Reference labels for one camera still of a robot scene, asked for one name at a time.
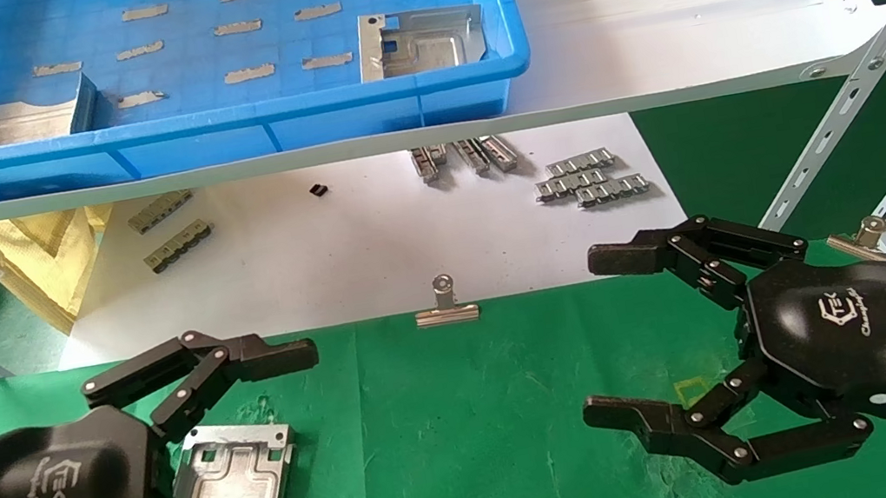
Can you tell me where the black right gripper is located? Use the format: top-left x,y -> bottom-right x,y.
555,187 -> 886,498

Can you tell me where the silver stamped metal plate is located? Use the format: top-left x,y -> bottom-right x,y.
157,413 -> 304,498
352,0 -> 491,83
0,73 -> 101,147

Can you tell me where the grey metal parts stack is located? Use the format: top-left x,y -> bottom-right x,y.
533,167 -> 611,203

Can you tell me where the silver binder clip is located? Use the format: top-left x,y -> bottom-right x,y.
823,213 -> 886,271
410,269 -> 480,329

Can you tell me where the green table cloth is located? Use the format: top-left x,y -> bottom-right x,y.
0,229 -> 886,498

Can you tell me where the yellow mesh cloth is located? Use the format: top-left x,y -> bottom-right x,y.
0,202 -> 130,344

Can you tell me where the white metal shelf rack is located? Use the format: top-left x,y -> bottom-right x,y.
0,0 -> 886,379

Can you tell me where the blue plastic bin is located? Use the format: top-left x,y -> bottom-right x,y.
0,0 -> 540,202

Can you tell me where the right metal bracket stack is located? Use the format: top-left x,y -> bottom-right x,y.
574,172 -> 653,209

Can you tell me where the dull grey toothed rail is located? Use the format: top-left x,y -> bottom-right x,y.
140,217 -> 220,275
124,190 -> 197,237

